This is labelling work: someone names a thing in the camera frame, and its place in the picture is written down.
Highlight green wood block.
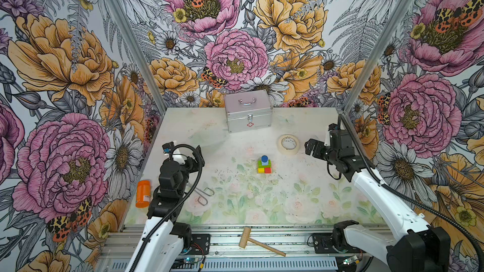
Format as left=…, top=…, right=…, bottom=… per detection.
left=258, top=160, right=272, bottom=168

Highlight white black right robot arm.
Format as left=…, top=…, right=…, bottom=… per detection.
left=305, top=124, right=451, bottom=271

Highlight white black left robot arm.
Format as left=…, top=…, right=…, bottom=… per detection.
left=126, top=142, right=205, bottom=271

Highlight orange plastic bottle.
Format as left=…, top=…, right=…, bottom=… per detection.
left=135, top=180, right=151, bottom=209

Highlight metal tongs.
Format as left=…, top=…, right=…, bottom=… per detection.
left=192, top=187, right=215, bottom=207

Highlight masking tape roll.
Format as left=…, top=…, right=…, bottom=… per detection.
left=277, top=134, right=301, bottom=156

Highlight left circuit board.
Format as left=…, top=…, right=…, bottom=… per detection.
left=173, top=258, right=206, bottom=266

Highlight circuit board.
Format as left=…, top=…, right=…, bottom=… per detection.
left=342, top=256, right=360, bottom=265
left=173, top=258, right=206, bottom=266

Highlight wooden mallet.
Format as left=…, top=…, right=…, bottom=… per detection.
left=238, top=227, right=286, bottom=257

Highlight silver pink metal case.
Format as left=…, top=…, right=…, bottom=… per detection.
left=224, top=90, right=273, bottom=133

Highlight right circuit board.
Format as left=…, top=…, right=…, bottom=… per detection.
left=342, top=256, right=360, bottom=265

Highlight left black cable hose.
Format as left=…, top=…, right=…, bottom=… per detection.
left=127, top=144, right=204, bottom=272

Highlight black cable hose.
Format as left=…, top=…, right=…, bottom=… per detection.
left=127, top=144, right=204, bottom=272
left=337, top=113, right=484, bottom=272

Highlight right black cable hose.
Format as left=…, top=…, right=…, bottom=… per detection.
left=337, top=113, right=484, bottom=272

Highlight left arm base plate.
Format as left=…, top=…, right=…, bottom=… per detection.
left=188, top=234, right=211, bottom=256

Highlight aluminium front rail frame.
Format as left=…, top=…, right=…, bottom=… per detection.
left=96, top=223, right=424, bottom=272

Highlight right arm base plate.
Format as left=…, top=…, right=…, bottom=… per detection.
left=307, top=233, right=364, bottom=254

